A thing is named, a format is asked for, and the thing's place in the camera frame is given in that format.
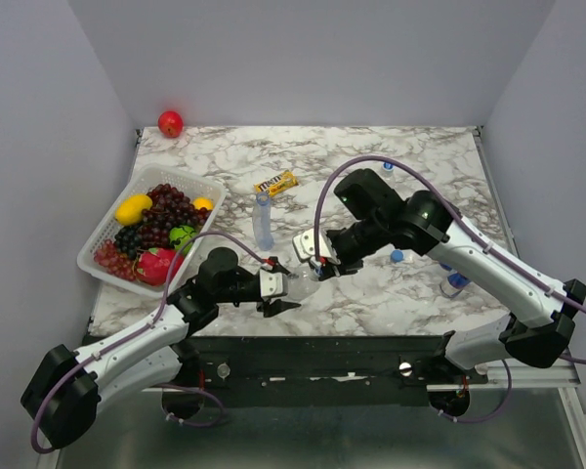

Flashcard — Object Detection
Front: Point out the large clear plastic bottle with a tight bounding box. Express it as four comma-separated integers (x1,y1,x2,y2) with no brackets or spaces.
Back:
286,265,321,303

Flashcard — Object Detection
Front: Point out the small clear plastic bottle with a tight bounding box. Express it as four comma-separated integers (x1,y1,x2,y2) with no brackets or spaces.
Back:
381,162,395,182

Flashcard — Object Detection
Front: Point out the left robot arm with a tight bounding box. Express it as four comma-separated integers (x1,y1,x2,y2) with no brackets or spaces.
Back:
21,247,291,454

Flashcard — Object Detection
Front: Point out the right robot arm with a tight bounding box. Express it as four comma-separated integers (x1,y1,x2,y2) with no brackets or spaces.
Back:
312,169,586,383

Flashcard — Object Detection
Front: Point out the plain blue bottle cap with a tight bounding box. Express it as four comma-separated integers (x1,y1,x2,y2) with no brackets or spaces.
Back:
391,249,404,263

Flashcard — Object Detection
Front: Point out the blue tinted plastic bottle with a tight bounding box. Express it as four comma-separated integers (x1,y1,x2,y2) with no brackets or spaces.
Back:
252,192,274,251

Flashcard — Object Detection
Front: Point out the yellow m&m candy packet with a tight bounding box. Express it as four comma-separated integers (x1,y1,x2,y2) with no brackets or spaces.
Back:
254,170,299,197

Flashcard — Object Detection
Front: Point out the red bull can front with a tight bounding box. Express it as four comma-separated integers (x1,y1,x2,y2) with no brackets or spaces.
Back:
439,272,471,298

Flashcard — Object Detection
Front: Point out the green toy fruit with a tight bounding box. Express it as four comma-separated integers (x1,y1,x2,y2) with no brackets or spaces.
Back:
169,225,197,256

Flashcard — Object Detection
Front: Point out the pink dragon fruit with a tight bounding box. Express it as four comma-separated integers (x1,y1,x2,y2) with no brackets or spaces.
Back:
133,247,177,287

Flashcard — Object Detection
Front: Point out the dark red grape bunch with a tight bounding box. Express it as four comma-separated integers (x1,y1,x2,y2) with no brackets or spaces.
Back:
141,184,212,249

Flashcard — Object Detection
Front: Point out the dark blue grape bunch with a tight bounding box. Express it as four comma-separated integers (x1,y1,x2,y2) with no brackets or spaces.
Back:
113,224,143,261

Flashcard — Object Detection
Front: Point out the light red grape bunch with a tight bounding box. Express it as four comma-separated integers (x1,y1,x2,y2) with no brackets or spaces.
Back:
94,239,137,281

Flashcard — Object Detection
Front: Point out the yellow mango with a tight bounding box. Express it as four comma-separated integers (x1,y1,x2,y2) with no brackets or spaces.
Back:
114,193,153,226

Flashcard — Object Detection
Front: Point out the white plastic basket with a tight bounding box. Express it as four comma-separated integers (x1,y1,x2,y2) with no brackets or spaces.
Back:
77,164,228,299

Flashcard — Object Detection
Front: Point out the red apple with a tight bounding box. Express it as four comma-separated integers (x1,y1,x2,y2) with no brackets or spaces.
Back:
157,110,184,139

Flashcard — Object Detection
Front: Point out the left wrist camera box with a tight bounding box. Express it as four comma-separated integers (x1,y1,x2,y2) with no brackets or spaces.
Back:
259,256,290,301

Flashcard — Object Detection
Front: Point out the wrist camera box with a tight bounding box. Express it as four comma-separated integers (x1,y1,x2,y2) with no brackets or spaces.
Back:
259,256,290,301
292,229,335,268

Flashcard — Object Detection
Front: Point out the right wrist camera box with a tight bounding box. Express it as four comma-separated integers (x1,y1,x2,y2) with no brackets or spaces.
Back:
292,229,335,268

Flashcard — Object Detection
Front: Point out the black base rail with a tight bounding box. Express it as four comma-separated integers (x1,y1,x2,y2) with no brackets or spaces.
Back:
126,334,489,409

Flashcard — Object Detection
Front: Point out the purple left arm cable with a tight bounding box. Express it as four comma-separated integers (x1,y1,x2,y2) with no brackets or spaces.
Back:
29,231,277,454

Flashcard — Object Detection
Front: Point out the aluminium frame rail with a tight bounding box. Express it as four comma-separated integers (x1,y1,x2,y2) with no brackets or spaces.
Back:
424,127,580,388

